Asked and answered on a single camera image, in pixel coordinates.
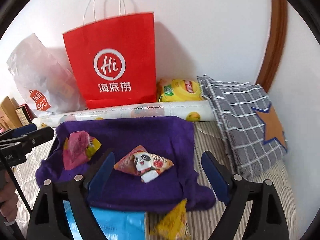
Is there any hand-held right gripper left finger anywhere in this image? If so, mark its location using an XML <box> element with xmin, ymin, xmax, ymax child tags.
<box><xmin>26</xmin><ymin>151</ymin><xmax>116</xmax><ymax>240</ymax></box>

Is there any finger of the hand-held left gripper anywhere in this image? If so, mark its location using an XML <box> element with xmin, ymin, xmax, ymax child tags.
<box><xmin>0</xmin><ymin>123</ymin><xmax>38</xmax><ymax>139</ymax></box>
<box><xmin>0</xmin><ymin>127</ymin><xmax>55</xmax><ymax>153</ymax></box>

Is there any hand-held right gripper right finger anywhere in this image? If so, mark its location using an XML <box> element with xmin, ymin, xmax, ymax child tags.
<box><xmin>201</xmin><ymin>151</ymin><xmax>292</xmax><ymax>240</ymax></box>

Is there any pink snack packet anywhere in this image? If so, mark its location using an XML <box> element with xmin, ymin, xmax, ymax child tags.
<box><xmin>62</xmin><ymin>130</ymin><xmax>102</xmax><ymax>171</ymax></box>

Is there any panda print snack packet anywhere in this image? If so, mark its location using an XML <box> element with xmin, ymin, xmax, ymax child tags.
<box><xmin>113</xmin><ymin>145</ymin><xmax>174</xmax><ymax>184</ymax></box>

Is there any blue and white box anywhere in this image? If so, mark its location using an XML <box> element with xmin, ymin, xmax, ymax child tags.
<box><xmin>62</xmin><ymin>200</ymin><xmax>147</xmax><ymax>240</ymax></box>

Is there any yellow snack packet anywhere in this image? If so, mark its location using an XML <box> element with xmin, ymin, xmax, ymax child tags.
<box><xmin>153</xmin><ymin>198</ymin><xmax>188</xmax><ymax>240</ymax></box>

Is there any person's left hand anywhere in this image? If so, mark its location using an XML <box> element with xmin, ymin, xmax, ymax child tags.
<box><xmin>0</xmin><ymin>177</ymin><xmax>19</xmax><ymax>221</ymax></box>

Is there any white plastic bag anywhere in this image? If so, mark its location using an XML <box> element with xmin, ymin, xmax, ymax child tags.
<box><xmin>7</xmin><ymin>33</ymin><xmax>87</xmax><ymax>115</ymax></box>

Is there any purple cloth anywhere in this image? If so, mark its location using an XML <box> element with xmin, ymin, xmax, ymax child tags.
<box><xmin>35</xmin><ymin>115</ymin><xmax>217</xmax><ymax>212</ymax></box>

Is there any fruit print rolled sheet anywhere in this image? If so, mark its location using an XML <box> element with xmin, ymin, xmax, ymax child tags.
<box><xmin>32</xmin><ymin>100</ymin><xmax>216</xmax><ymax>131</ymax></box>

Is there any yellow drink mix bag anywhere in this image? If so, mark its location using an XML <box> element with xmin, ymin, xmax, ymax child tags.
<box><xmin>157</xmin><ymin>78</ymin><xmax>204</xmax><ymax>103</ymax></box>

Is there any red paper bag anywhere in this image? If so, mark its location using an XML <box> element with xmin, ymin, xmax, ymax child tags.
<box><xmin>62</xmin><ymin>0</ymin><xmax>158</xmax><ymax>109</ymax></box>

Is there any brown wooden door frame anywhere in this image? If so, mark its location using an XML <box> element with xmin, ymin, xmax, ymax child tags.
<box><xmin>255</xmin><ymin>0</ymin><xmax>288</xmax><ymax>93</ymax></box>

